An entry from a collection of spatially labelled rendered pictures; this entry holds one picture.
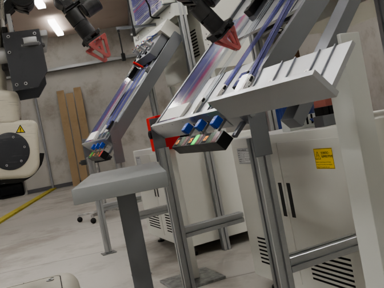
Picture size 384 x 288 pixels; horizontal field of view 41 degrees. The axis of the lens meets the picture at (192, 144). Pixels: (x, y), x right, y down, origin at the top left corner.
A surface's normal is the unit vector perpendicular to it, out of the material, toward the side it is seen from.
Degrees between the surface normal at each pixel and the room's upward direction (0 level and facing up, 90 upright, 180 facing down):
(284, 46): 90
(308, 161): 90
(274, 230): 90
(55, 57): 90
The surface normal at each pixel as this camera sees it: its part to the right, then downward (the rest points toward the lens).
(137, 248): 0.11, 0.00
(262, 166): 0.38, -0.04
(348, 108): -0.85, 0.18
